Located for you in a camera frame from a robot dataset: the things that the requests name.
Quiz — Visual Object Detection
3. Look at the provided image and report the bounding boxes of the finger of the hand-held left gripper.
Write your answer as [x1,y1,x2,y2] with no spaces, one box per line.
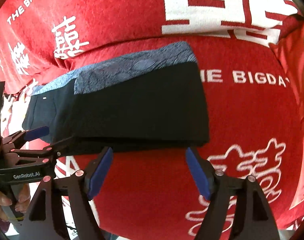
[10,135,76,167]
[1,126,50,153]

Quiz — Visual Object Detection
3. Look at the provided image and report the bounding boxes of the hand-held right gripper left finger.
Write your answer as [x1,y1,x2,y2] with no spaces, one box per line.
[23,146,114,240]

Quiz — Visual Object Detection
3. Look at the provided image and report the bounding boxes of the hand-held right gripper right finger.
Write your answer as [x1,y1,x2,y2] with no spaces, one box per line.
[185,147,280,240]

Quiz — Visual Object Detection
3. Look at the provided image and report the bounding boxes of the black pants with blue trim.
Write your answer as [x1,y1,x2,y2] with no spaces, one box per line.
[22,41,210,155]

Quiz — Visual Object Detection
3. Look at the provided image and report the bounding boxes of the person's left hand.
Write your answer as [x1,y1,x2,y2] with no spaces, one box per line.
[0,184,32,230]

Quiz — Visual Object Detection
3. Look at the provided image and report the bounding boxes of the red printed blanket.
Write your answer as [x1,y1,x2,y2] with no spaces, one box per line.
[0,0,304,240]

